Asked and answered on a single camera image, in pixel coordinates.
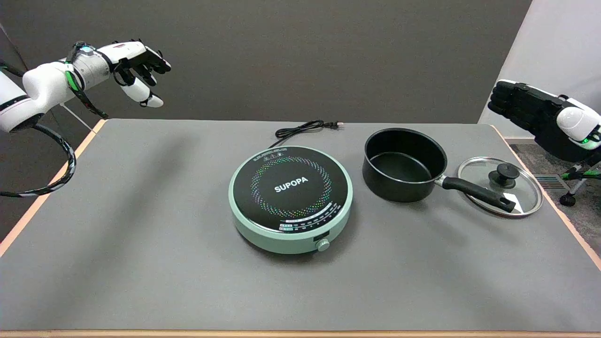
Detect green red right wrist wires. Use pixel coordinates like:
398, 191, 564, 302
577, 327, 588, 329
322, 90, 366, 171
561, 160, 601, 182

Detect metal floor vent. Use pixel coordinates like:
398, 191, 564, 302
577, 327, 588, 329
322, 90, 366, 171
533, 174, 571, 191

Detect metal chair leg with caster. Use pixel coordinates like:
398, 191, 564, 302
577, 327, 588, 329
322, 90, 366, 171
559, 160, 601, 207

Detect green black left wrist cable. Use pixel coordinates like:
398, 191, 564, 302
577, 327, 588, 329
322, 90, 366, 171
65, 41, 109, 119

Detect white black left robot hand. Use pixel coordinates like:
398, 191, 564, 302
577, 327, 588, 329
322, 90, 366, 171
110, 40, 172, 109

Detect grey table mat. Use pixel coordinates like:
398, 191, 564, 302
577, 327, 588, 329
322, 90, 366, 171
0, 118, 601, 332

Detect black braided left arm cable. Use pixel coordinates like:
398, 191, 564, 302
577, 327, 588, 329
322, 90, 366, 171
0, 123, 77, 198

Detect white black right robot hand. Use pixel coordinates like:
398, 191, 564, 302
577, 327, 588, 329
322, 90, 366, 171
487, 80, 601, 163

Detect glass lid with black knob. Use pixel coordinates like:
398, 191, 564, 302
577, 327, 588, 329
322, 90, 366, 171
457, 156, 544, 217

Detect green round induction cooker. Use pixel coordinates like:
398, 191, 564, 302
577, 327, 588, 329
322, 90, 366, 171
228, 146, 354, 255

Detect black power cord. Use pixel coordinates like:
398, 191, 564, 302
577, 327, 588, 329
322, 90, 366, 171
268, 120, 344, 150

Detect black pot with handle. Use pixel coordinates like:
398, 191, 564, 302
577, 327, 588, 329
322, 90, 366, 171
362, 128, 517, 213

